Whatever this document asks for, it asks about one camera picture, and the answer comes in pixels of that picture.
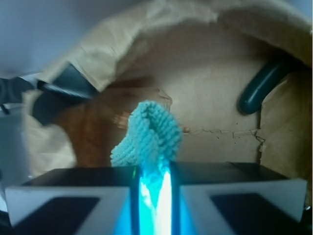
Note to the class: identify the light blue cloth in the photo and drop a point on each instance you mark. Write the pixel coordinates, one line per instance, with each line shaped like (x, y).
(151, 142)

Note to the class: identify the dark green plastic handle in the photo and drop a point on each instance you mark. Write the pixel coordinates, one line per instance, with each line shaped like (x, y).
(263, 83)

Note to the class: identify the brown paper lined bin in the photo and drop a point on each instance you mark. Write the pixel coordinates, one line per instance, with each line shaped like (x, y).
(196, 57)

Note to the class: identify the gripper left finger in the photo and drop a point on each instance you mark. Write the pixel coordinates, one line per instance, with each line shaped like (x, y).
(76, 201)

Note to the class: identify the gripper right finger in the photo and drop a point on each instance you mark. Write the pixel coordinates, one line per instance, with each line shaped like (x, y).
(235, 199)

